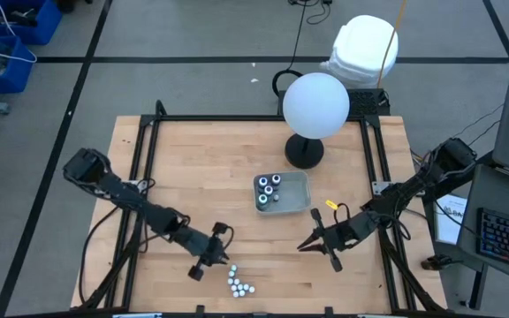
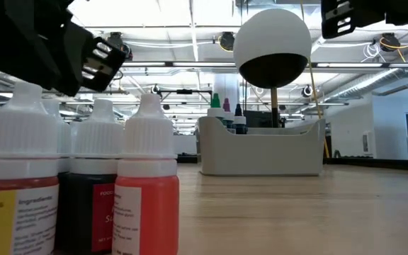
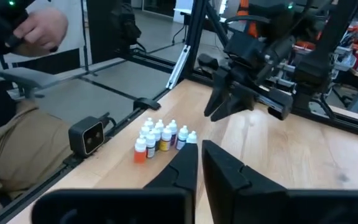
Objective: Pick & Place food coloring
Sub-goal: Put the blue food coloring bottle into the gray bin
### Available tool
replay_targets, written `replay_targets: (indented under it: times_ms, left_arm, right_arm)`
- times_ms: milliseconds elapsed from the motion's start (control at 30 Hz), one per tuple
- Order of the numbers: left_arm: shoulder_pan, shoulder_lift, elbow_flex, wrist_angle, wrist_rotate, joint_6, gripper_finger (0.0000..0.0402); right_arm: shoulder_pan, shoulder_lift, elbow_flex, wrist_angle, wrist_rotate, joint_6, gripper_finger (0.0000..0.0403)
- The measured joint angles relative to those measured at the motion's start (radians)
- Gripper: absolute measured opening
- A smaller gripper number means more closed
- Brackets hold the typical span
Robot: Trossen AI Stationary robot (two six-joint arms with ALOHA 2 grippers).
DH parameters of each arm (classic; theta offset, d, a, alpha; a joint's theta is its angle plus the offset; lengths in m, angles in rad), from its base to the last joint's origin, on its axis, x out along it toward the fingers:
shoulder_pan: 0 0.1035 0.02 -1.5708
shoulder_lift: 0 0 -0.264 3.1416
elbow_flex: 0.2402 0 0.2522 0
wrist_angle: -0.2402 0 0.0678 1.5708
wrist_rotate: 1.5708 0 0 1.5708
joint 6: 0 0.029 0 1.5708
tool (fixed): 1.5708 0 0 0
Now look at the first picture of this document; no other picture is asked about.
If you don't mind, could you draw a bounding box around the black aluminium table frame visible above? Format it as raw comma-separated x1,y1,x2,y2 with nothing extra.
71,99,449,318

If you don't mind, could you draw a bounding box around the blue bin with plastic bags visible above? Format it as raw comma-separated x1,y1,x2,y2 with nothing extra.
0,35,38,96

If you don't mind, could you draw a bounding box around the black perforated computer case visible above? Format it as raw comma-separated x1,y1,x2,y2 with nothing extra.
277,87,391,118

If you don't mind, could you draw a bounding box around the grey plastic bin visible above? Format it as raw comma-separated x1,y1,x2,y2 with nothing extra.
253,170,313,216

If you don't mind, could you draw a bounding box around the brown and black clamp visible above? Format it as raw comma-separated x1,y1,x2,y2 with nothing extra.
421,254,464,272

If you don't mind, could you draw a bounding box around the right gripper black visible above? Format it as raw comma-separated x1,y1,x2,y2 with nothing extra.
297,208,379,273

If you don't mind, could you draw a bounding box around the blue bin with black tools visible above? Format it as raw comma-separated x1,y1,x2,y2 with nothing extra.
0,0,64,46

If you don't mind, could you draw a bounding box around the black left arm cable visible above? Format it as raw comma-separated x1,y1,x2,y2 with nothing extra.
77,205,121,306

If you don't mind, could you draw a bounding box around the black cable bundle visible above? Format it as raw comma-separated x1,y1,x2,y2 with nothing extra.
287,0,334,26

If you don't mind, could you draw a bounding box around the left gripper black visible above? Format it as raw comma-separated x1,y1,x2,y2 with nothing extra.
187,223,232,282

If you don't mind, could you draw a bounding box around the white cable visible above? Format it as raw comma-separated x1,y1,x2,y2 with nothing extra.
0,0,38,64

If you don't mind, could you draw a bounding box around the white printed paper sheet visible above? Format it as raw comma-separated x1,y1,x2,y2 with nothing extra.
433,193,468,246

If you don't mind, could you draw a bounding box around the white globe lamp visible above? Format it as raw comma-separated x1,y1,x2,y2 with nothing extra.
282,72,351,170

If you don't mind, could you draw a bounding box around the black coiled floor cable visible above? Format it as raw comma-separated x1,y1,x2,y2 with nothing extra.
271,0,309,99

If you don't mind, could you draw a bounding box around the yellow hanging cable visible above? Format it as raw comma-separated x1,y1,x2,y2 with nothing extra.
376,0,409,89

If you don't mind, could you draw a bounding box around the backlit black keyboard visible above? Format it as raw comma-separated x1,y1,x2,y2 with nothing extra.
476,207,509,271

